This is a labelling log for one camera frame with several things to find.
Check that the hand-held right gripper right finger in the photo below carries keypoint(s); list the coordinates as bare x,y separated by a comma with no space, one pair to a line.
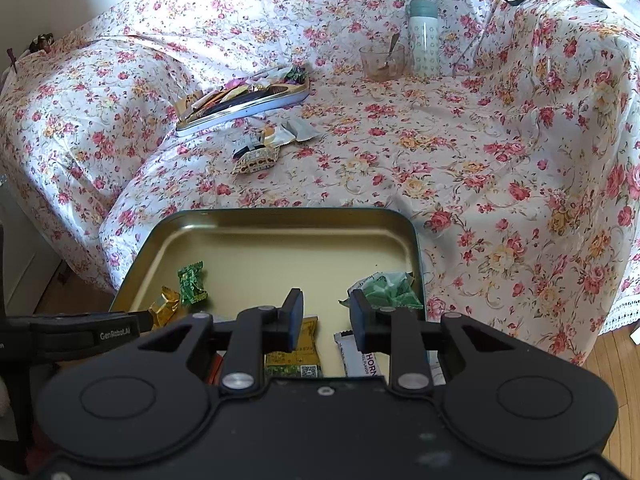
357,322

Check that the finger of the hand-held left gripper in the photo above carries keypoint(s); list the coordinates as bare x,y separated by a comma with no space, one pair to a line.
140,321

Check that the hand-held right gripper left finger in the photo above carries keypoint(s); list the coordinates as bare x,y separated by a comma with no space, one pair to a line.
295,320

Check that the yellow green pea snack packet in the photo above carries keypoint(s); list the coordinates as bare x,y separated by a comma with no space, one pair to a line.
306,345

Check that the gold candy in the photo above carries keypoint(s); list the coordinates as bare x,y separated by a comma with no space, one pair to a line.
166,306

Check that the white printed snack packet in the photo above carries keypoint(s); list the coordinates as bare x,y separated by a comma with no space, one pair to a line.
370,362

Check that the green candy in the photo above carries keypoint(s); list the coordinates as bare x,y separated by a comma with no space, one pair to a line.
192,284

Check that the gold tin tray green rim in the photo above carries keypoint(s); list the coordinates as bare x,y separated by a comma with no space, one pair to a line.
275,250

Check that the red candy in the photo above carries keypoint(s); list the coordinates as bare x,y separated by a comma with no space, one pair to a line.
216,367

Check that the pile of assorted wrapped snacks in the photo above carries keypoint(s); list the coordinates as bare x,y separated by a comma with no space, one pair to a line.
235,91

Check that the patterned beige snack packet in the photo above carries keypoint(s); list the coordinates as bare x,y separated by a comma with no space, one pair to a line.
257,161

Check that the pale yellow snack packet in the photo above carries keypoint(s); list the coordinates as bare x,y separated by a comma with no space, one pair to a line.
270,136

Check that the floral bedsheet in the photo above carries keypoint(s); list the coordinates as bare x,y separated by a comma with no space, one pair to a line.
450,160

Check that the plain white snack wrapper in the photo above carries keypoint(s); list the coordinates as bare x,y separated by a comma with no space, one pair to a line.
301,132

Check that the blue oval tin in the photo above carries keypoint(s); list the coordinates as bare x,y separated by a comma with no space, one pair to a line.
250,106

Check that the clear glass cup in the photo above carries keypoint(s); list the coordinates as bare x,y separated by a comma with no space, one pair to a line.
382,62

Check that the metal spoon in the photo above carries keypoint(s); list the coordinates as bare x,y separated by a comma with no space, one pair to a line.
392,45

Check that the purple small stick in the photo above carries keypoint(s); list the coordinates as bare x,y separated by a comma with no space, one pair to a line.
12,59

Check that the white teal water bottle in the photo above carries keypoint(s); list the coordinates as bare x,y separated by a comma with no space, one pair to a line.
424,40

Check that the dark small figurine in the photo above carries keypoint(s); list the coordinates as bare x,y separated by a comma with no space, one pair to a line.
41,42

